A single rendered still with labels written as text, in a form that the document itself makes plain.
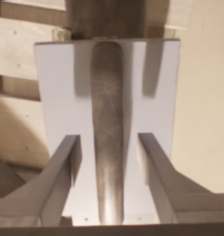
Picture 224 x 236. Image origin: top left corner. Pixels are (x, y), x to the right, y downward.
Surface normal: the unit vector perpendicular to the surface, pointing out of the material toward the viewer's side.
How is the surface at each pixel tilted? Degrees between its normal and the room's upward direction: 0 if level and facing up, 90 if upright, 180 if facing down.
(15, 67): 0
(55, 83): 0
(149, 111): 0
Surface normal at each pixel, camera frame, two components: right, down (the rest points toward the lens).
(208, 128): 0.00, 0.29
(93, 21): -0.29, 0.29
